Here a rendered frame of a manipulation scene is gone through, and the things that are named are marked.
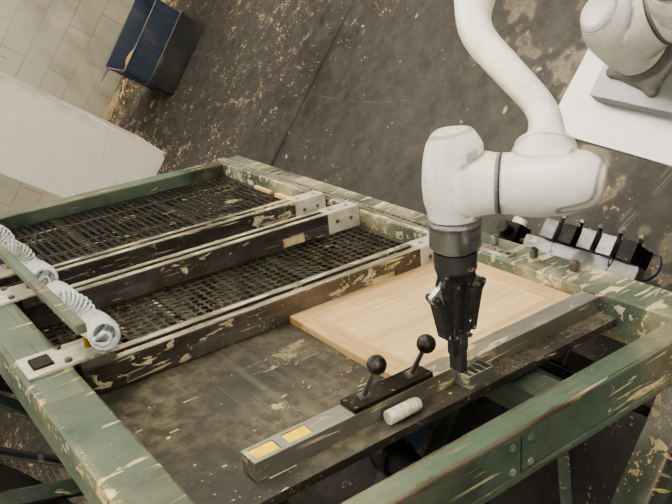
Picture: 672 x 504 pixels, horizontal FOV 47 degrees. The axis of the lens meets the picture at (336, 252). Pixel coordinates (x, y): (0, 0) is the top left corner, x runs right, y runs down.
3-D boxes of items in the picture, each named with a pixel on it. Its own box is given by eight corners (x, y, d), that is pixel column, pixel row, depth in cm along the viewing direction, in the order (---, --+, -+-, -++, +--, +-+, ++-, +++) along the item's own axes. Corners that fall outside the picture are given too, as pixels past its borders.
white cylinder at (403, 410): (392, 428, 148) (424, 412, 152) (392, 414, 147) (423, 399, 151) (383, 421, 151) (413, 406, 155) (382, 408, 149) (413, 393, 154)
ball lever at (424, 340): (421, 381, 157) (442, 341, 148) (407, 388, 155) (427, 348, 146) (410, 367, 159) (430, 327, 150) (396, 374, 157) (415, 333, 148)
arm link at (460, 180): (417, 227, 129) (498, 229, 126) (413, 135, 124) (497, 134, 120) (429, 206, 139) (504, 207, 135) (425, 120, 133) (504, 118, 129)
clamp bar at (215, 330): (458, 260, 222) (456, 179, 213) (39, 423, 160) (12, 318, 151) (434, 252, 230) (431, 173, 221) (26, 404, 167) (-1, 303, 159)
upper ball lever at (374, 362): (375, 404, 151) (393, 362, 142) (359, 411, 149) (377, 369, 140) (364, 389, 153) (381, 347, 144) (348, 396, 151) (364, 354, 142)
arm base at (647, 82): (635, 13, 215) (625, 3, 212) (698, 37, 199) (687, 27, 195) (595, 71, 220) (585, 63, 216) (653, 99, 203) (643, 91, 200)
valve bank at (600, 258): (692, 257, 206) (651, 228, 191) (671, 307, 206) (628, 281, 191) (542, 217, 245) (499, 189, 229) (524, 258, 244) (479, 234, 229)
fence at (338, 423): (598, 311, 186) (599, 296, 185) (257, 482, 136) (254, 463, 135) (581, 305, 190) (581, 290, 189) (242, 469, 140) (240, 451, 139)
